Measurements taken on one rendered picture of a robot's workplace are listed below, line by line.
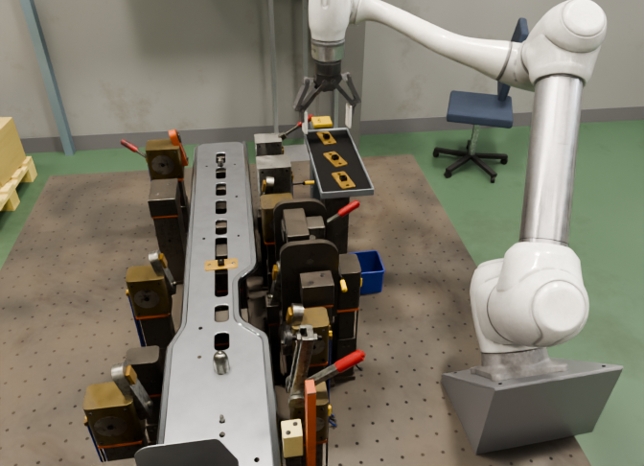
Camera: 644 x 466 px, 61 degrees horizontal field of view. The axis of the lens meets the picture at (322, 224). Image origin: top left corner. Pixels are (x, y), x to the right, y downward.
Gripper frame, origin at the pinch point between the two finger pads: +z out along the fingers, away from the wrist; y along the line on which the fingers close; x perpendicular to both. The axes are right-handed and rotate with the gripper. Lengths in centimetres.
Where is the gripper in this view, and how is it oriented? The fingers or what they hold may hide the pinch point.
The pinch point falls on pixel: (327, 126)
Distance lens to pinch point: 165.3
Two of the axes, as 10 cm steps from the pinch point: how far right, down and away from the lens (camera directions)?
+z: -0.1, 8.2, 5.8
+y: -9.5, 1.8, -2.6
